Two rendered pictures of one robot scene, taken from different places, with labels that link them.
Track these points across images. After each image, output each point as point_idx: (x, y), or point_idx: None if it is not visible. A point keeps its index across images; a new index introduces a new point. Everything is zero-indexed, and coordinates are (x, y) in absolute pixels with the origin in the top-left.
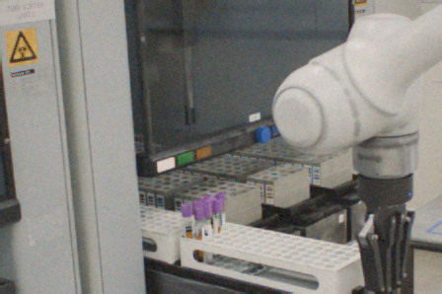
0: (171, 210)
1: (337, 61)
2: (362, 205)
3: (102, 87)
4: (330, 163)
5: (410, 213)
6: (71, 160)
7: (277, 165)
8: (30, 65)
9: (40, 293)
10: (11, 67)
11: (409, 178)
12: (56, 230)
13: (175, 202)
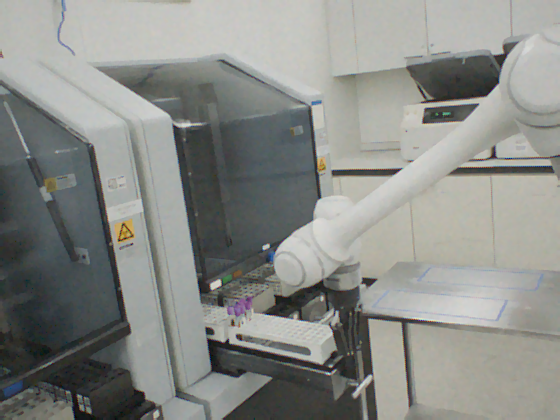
0: (221, 304)
1: (308, 234)
2: None
3: (174, 245)
4: None
5: (360, 306)
6: (159, 290)
7: None
8: (130, 241)
9: (146, 373)
10: (119, 244)
11: (357, 288)
12: (153, 334)
13: (223, 300)
